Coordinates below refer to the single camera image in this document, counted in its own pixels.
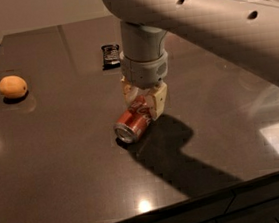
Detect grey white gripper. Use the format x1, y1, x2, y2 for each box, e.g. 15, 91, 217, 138
120, 52, 168, 121

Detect red coke can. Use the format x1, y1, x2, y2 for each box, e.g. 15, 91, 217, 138
113, 95, 152, 144

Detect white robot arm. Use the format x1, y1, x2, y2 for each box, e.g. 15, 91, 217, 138
103, 0, 279, 89

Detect black snack packet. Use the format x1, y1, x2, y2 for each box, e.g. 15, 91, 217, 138
101, 44, 120, 70

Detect orange fruit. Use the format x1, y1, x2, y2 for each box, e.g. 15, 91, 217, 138
0, 75, 28, 99

